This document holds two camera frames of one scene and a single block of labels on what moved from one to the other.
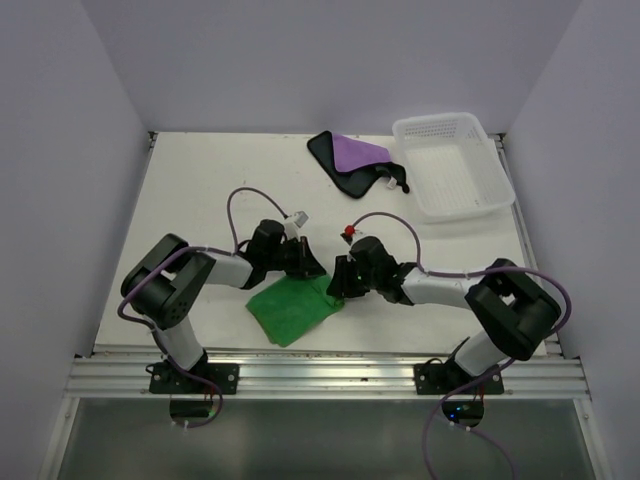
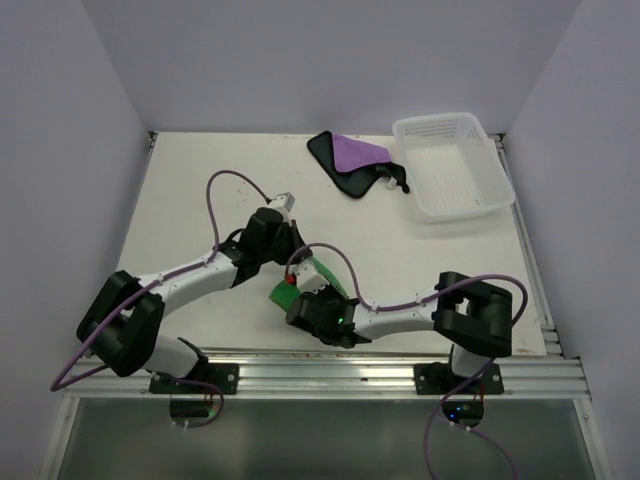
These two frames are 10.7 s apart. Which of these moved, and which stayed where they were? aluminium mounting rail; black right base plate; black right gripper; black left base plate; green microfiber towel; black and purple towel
Moved: green microfiber towel; black right gripper
Stayed: aluminium mounting rail; black right base plate; black left base plate; black and purple towel
